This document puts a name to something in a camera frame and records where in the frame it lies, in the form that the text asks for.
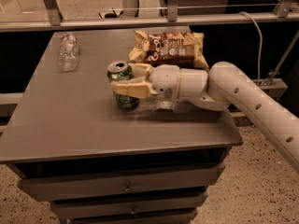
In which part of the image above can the clear plastic water bottle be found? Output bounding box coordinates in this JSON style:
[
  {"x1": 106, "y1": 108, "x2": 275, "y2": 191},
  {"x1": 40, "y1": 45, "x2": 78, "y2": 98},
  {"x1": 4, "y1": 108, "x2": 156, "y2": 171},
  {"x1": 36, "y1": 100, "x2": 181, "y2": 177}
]
[{"x1": 59, "y1": 33, "x2": 78, "y2": 72}]

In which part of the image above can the bottom grey drawer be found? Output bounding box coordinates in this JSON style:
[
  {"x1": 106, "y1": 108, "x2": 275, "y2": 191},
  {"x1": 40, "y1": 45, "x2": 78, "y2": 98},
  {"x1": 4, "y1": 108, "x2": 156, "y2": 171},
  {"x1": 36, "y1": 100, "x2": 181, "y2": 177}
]
[{"x1": 72, "y1": 208, "x2": 197, "y2": 224}]

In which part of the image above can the top grey drawer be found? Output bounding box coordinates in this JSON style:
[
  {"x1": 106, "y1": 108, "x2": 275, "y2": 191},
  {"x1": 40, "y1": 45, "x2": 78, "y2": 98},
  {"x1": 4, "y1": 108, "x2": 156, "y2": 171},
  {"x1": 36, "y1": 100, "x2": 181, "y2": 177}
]
[{"x1": 19, "y1": 162, "x2": 225, "y2": 202}]

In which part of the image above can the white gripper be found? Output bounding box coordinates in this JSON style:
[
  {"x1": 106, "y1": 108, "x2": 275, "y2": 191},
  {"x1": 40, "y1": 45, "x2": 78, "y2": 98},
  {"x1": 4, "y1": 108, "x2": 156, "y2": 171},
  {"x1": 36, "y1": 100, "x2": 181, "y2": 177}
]
[{"x1": 110, "y1": 63, "x2": 180, "y2": 102}]

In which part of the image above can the white cable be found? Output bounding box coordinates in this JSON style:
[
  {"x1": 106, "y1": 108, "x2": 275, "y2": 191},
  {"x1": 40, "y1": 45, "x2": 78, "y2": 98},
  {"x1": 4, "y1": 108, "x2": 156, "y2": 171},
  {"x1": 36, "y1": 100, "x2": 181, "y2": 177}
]
[{"x1": 238, "y1": 11, "x2": 263, "y2": 86}]

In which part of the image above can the metal railing frame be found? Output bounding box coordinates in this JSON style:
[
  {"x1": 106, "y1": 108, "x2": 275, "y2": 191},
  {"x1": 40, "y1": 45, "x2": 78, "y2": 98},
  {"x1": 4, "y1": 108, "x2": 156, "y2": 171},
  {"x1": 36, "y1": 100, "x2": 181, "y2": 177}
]
[{"x1": 0, "y1": 0, "x2": 299, "y2": 32}]

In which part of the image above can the middle grey drawer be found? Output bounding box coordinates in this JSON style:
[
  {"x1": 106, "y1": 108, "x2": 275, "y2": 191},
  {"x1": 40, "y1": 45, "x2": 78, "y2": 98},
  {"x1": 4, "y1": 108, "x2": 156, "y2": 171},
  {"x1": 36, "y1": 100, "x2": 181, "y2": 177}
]
[{"x1": 51, "y1": 191, "x2": 208, "y2": 218}]

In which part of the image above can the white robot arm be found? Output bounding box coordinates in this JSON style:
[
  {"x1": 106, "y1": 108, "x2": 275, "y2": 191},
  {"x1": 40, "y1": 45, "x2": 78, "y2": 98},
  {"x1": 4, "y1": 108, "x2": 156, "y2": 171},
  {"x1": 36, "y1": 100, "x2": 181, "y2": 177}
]
[{"x1": 107, "y1": 62, "x2": 299, "y2": 173}]

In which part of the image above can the grey drawer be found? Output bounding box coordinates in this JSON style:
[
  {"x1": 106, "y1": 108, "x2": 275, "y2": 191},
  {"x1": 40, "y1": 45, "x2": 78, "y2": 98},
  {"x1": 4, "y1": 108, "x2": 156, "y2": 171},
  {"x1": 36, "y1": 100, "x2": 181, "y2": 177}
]
[
  {"x1": 72, "y1": 208, "x2": 197, "y2": 224},
  {"x1": 51, "y1": 191, "x2": 208, "y2": 218},
  {"x1": 19, "y1": 162, "x2": 225, "y2": 202}
]

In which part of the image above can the grey drawer cabinet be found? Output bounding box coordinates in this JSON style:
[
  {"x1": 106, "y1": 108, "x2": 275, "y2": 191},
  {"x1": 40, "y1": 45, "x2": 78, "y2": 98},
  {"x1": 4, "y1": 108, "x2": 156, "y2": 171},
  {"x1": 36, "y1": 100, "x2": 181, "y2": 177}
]
[{"x1": 0, "y1": 25, "x2": 244, "y2": 224}]

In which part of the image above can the green soda can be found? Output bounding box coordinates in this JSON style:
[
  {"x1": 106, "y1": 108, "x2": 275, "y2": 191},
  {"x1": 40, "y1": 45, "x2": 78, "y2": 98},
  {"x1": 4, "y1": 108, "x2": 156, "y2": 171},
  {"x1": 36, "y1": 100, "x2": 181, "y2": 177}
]
[{"x1": 107, "y1": 60, "x2": 140, "y2": 112}]

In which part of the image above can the brown yellow chip bag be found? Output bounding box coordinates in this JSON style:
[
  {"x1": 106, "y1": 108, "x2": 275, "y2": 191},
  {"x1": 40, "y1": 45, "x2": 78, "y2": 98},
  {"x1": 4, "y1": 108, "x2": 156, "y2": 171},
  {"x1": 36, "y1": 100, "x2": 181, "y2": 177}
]
[{"x1": 129, "y1": 30, "x2": 209, "y2": 69}]

